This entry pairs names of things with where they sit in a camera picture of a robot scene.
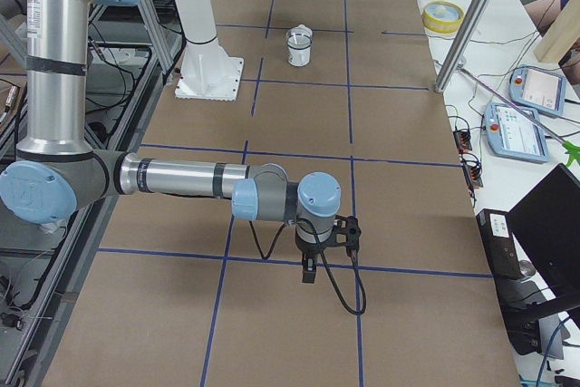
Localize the wooden beam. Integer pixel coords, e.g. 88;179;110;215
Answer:
534;0;580;63

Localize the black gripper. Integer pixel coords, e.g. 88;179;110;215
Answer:
296;237;320;284

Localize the clear glass funnel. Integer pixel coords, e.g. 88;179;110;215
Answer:
285;24;314;55

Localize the white enamel blue-rimmed mug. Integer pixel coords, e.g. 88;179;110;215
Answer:
287;48;311;67

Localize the aluminium frame post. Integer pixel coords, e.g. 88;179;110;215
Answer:
434;0;490;93

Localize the far teach pendant tablet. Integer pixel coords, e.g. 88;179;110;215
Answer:
509;65;566;117

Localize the near teach pendant tablet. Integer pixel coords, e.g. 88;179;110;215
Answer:
484;102;550;163

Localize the black computer box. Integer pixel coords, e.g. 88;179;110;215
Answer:
476;208;522;280

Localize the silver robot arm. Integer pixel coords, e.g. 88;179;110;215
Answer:
1;0;341;283

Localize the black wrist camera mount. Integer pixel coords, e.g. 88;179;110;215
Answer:
327;215;362;260

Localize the teach pendant tablet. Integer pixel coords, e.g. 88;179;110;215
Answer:
509;65;566;117
484;102;550;163

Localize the grabber reach stick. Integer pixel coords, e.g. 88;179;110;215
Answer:
458;66;579;167

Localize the yellow tape roll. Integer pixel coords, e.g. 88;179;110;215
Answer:
422;0;465;34

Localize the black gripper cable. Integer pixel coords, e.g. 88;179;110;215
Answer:
250;218;367;315

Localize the orange black connector block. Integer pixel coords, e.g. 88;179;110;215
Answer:
453;128;472;153

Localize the brown paper table cover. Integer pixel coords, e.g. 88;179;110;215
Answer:
43;0;522;387

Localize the seated person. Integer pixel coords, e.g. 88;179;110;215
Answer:
524;0;570;35

